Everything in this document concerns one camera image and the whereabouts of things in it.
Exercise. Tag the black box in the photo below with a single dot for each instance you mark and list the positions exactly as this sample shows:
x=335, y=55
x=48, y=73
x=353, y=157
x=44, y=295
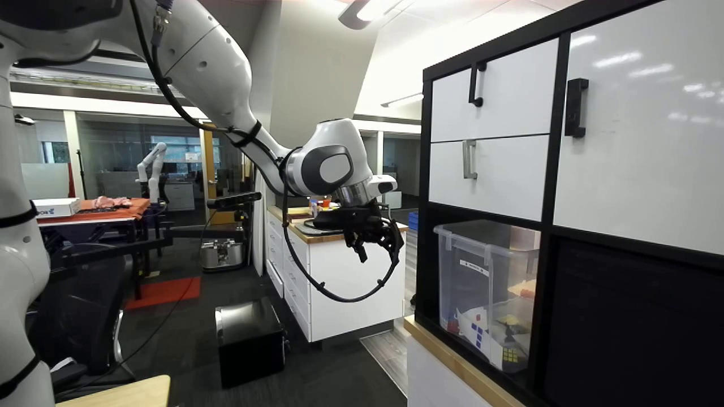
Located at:
x=250, y=340

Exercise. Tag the metal pot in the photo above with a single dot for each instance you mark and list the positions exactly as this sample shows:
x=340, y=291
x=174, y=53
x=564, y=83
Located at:
x=223, y=254

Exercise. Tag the clear plastic storage box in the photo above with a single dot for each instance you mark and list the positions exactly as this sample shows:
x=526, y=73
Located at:
x=483, y=263

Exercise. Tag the black tabletop device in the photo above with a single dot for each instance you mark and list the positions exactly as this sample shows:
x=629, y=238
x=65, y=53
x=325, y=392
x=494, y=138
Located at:
x=319, y=222

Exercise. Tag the black cube shelf unit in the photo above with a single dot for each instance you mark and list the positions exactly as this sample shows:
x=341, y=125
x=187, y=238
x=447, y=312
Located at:
x=641, y=330

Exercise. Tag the white flat box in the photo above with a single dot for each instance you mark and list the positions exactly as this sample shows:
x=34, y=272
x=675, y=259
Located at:
x=55, y=207

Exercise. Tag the red floor mat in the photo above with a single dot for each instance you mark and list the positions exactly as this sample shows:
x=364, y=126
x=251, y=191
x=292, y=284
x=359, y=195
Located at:
x=161, y=291

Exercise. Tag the white island cabinet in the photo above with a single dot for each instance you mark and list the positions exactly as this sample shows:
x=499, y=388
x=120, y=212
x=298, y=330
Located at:
x=346, y=295

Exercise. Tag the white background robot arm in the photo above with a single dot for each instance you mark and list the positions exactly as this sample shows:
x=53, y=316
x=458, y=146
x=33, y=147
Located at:
x=150, y=169

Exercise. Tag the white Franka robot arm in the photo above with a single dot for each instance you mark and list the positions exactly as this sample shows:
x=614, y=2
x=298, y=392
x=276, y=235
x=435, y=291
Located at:
x=210, y=68

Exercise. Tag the ceiling light panel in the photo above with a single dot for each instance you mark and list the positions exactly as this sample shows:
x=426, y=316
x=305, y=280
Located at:
x=373, y=12

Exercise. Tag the red table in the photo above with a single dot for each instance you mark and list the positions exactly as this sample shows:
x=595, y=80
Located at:
x=114, y=212

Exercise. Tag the black office chair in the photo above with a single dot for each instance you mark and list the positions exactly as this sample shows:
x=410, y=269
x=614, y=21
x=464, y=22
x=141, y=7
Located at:
x=82, y=307

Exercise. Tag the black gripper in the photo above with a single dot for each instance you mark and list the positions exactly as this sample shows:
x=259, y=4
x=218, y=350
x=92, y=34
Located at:
x=364, y=222

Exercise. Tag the white cabinet with wooden top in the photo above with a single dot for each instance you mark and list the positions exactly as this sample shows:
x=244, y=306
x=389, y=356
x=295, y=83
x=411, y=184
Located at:
x=437, y=384

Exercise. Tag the black metal stand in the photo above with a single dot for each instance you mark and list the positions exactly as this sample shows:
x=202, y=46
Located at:
x=234, y=201

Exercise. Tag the white toy house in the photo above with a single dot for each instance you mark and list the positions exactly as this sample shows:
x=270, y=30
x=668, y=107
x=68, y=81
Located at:
x=477, y=330

